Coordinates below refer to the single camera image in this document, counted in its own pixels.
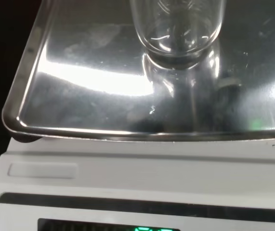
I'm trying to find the white electronic balance steel pan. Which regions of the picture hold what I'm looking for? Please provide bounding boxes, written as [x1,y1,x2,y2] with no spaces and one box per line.
[0,0,275,231]

